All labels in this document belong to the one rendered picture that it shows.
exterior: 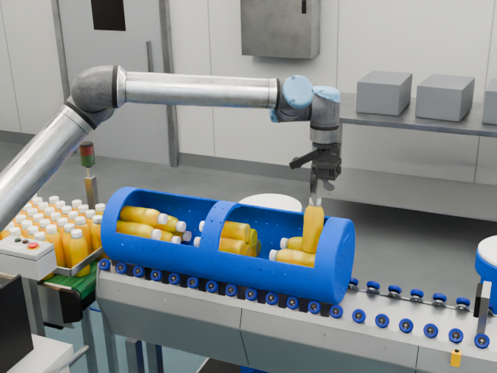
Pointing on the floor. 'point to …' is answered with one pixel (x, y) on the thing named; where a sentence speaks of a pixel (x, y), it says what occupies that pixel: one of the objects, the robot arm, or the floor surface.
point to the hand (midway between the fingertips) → (315, 199)
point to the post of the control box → (30, 289)
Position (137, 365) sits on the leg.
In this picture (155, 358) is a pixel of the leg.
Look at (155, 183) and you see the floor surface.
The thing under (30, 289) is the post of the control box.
